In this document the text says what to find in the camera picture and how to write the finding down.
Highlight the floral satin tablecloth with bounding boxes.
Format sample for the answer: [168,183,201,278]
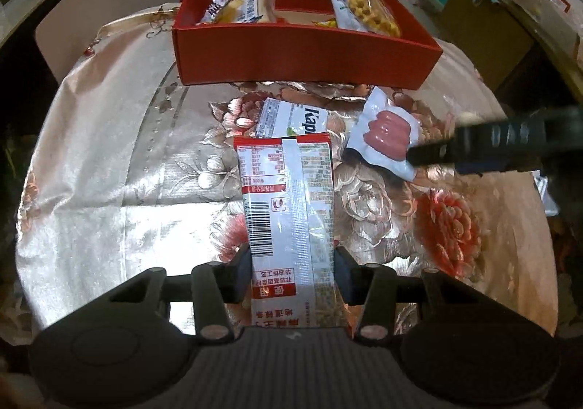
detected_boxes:
[13,1,562,348]

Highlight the beige cabinet with grey top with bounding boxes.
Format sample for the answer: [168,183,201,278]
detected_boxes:
[34,0,184,82]

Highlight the vacuum packed sausage packet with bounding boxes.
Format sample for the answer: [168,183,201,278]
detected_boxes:
[344,86,422,180]

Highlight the brown cardboard box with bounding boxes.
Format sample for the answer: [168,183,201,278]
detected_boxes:
[443,0,537,91]

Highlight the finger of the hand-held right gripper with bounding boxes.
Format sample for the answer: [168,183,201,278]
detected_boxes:
[405,114,545,176]

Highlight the white packet with green print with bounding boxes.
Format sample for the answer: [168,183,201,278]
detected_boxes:
[254,97,329,139]

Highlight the red cardboard box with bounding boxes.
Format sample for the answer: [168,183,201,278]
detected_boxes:
[172,0,444,90]

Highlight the clear yellow corn puff packet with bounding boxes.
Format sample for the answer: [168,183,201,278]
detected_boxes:
[328,0,402,39]

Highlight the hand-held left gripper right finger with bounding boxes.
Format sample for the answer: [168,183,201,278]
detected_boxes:
[334,246,462,343]

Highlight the red and white noodle packet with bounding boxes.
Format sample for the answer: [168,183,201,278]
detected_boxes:
[232,133,352,330]

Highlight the yellow white biscuit packet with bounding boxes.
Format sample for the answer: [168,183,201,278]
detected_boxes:
[197,0,280,26]

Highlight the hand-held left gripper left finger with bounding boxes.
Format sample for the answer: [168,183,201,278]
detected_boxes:
[106,245,253,341]

